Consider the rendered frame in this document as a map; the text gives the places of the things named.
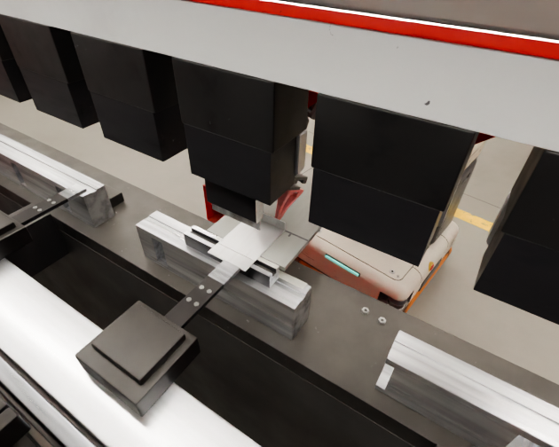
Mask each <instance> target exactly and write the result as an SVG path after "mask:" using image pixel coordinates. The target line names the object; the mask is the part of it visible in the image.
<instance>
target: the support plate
mask: <svg viewBox="0 0 559 447"><path fill-rule="evenodd" d="M311 184H312V183H311V182H309V181H307V182H306V184H302V183H301V182H299V181H297V184H295V185H298V186H300V187H301V189H303V193H302V194H301V195H300V196H299V197H298V198H297V199H296V200H295V201H294V202H293V204H292V205H291V206H290V207H289V208H288V209H287V211H286V212H285V214H284V215H283V217H281V219H280V220H281V221H283V222H285V230H286V231H290V232H292V233H294V234H296V235H298V236H300V237H302V238H305V239H307V240H308V241H306V240H304V239H300V238H298V237H296V236H295V235H291V236H290V237H288V235H289V234H290V233H288V232H285V231H284V232H283V233H282V234H281V235H280V236H279V237H278V238H277V239H276V240H275V241H274V242H273V243H272V244H271V245H270V246H269V247H268V248H267V249H266V250H265V251H264V253H263V254H262V255H261V256H260V257H262V258H263V259H265V260H267V261H270V262H272V263H275V264H277V265H278V266H279V268H280V269H281V270H283V271H285V270H286V269H287V267H288V266H289V265H290V264H291V263H292V262H293V261H294V260H295V259H296V257H297V256H298V255H299V254H300V253H301V252H302V251H303V249H304V248H305V247H306V246H307V245H308V244H309V242H310V241H311V240H312V239H313V238H314V236H315V235H316V234H317V233H318V232H319V230H320V229H321V228H322V227H320V226H318V225H316V224H314V223H310V222H308V221H309V211H310V202H311ZM277 202H278V200H276V201H275V202H273V203H272V204H271V205H270V206H269V205H266V204H264V213H265V214H266V215H268V216H272V217H274V218H275V214H276V207H277ZM240 223H241V222H239V221H237V220H235V219H233V218H231V217H229V216H223V217H222V218H221V219H220V220H218V221H217V222H216V223H215V224H213V225H212V226H211V227H210V228H208V229H207V231H208V232H210V233H212V234H214V235H216V236H218V237H220V238H222V239H223V238H224V237H225V236H226V235H227V234H228V233H229V232H231V231H232V230H233V229H234V228H235V227H236V226H237V225H239V224H240Z"/></svg>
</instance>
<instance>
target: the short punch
mask: <svg viewBox="0 0 559 447"><path fill-rule="evenodd" d="M205 185H206V193H207V199H208V202H210V203H212V209H214V210H215V211H217V212H219V213H221V214H224V215H226V216H229V217H231V218H233V219H235V220H237V221H239V222H242V223H244V224H246V225H248V226H251V227H253V228H255V229H257V230H259V231H260V221H261V220H262V219H263V217H264V204H263V203H262V202H260V201H258V200H254V199H251V198H249V197H247V196H245V195H243V194H240V193H238V192H235V191H233V190H230V189H228V188H225V187H223V186H221V185H219V184H215V183H213V182H210V181H209V180H206V179H205Z"/></svg>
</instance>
